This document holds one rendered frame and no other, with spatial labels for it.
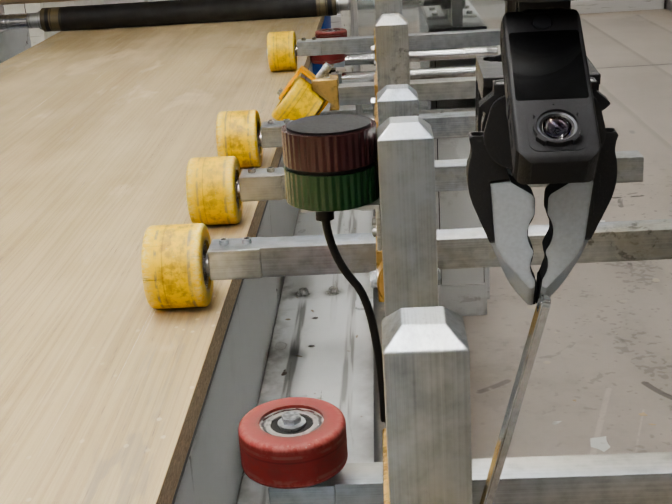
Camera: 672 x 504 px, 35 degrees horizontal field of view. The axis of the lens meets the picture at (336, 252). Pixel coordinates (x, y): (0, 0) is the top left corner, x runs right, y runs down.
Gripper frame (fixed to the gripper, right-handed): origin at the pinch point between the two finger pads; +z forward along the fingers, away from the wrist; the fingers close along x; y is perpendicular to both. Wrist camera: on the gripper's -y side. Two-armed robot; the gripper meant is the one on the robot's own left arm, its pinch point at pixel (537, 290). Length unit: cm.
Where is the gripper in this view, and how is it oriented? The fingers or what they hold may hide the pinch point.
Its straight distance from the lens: 69.8
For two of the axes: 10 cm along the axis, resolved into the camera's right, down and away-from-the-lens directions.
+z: 0.5, 9.1, 4.0
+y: 0.4, -4.0, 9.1
